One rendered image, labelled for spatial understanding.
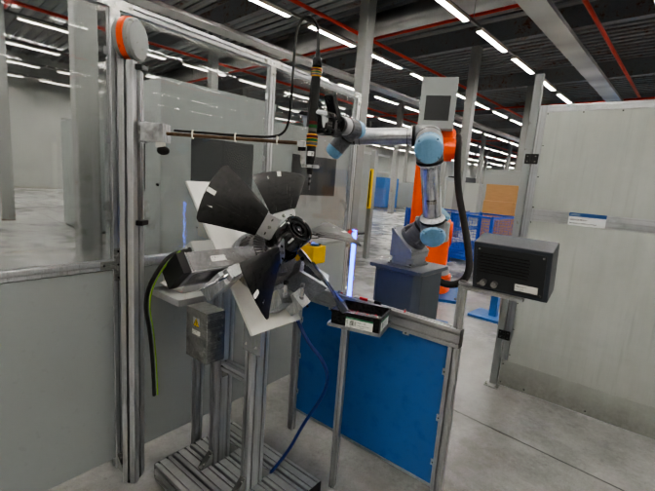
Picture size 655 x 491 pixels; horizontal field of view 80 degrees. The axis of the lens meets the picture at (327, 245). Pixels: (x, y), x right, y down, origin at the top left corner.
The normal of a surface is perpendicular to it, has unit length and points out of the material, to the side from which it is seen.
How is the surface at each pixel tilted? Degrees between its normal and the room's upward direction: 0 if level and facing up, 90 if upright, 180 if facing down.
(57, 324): 90
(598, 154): 90
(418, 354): 90
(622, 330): 90
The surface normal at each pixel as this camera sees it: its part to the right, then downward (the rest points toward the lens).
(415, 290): 0.06, 0.17
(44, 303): 0.78, 0.16
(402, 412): -0.63, 0.08
